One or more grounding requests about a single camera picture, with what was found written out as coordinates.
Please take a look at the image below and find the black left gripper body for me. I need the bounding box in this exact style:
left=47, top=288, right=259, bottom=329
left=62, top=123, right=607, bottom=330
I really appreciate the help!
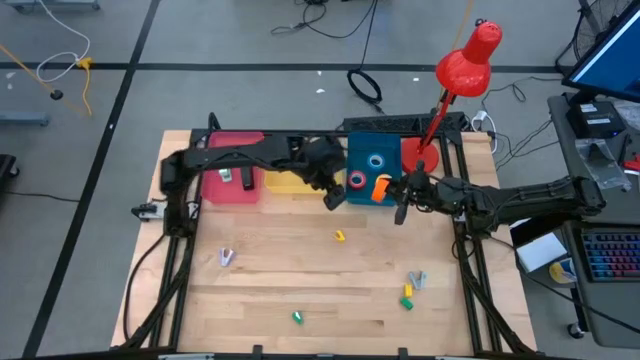
left=313, top=167, right=347, bottom=194

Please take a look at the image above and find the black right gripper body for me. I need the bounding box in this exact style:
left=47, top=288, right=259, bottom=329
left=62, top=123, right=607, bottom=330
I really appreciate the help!
left=394, top=160, right=429, bottom=225

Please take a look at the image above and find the orange tape roll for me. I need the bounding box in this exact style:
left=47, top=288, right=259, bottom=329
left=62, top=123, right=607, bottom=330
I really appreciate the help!
left=371, top=176, right=392, bottom=204

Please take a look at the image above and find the grey-blue stapler remover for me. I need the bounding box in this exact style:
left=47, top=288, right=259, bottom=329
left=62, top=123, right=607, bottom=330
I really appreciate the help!
left=407, top=270, right=428, bottom=292

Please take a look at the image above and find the blue plastic bin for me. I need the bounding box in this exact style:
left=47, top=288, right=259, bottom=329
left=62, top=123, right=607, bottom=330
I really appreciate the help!
left=344, top=131, right=404, bottom=207

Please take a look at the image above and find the yellow plastic bin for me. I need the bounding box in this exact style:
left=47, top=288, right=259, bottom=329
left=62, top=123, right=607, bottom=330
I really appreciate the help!
left=263, top=164, right=346, bottom=196

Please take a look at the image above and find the black perforated metal panel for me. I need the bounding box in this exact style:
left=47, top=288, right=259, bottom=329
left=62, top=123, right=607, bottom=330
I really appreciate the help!
left=342, top=111, right=467, bottom=134

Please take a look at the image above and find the white power plug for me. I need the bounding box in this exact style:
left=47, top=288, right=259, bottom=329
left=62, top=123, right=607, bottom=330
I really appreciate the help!
left=471, top=109, right=499, bottom=155

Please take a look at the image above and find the pink plastic bin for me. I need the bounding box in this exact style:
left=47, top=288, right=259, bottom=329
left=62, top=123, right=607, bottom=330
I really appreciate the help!
left=200, top=130, right=266, bottom=206

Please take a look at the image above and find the red desk lamp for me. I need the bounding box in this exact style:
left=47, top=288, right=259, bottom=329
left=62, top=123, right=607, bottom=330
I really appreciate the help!
left=398, top=18, right=504, bottom=178

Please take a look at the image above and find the white cardboard box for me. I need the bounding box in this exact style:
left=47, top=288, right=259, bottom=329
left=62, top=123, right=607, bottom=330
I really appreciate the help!
left=514, top=232, right=569, bottom=274

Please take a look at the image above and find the clear plastic bag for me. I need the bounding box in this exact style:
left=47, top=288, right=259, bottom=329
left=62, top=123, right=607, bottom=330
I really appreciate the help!
left=574, top=138, right=632, bottom=192

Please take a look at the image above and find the black mini computer box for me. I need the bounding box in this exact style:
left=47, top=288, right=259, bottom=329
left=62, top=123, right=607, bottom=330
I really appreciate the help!
left=565, top=100, right=627, bottom=140

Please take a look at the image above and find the grey computer desk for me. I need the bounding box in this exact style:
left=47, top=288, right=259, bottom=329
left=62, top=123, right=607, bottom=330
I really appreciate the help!
left=547, top=92, right=640, bottom=351

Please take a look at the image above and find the backlit rainbow keyboard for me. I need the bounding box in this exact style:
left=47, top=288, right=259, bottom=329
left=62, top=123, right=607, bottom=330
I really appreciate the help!
left=581, top=230, right=640, bottom=284

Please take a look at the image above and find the black computer monitor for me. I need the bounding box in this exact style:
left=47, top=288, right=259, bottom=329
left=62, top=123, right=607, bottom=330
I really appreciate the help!
left=561, top=0, right=640, bottom=105

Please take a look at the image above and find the black coiled floor cable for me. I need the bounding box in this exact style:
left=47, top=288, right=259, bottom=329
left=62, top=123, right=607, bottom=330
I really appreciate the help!
left=346, top=68, right=385, bottom=114

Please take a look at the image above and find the yellow hanging cable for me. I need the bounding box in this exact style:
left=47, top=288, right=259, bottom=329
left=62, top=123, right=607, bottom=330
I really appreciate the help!
left=438, top=0, right=476, bottom=104

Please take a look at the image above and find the grey clamp bracket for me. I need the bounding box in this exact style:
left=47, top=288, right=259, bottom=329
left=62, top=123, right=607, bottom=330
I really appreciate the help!
left=130, top=202, right=166, bottom=223

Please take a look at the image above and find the black wire floor fan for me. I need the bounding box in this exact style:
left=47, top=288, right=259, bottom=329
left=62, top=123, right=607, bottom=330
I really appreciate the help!
left=554, top=0, right=636, bottom=76

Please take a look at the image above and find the yellow floor cable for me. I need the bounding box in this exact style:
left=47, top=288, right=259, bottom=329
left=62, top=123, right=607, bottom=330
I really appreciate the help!
left=0, top=43, right=94, bottom=117

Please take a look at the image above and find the white floor cable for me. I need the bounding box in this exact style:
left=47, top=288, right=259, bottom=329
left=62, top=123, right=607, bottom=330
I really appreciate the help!
left=35, top=0, right=92, bottom=84

